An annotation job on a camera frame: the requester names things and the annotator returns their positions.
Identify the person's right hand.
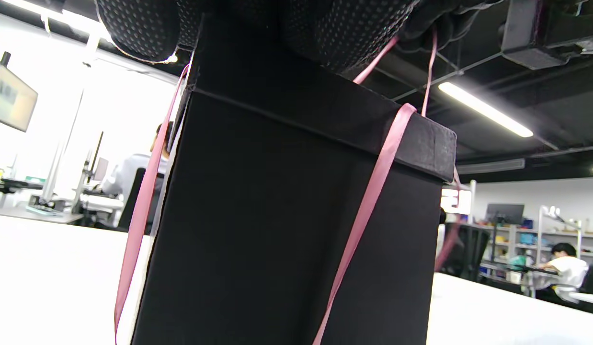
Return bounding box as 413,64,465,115
398,0,504,52

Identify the person's left hand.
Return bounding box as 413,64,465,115
95,0,419,73

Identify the black gift box lid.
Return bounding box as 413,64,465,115
172,13,457,184

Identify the pink ribbon bow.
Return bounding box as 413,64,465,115
114,24,465,345

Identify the black gift box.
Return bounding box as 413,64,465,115
131,90,443,345

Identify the ceiling light strip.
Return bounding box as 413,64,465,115
438,81,535,138

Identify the flat computer monitor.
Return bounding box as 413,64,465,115
0,52,39,133

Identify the black mesh office chair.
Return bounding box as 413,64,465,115
117,167,165,231

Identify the storage shelf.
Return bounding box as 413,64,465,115
479,204,593,288

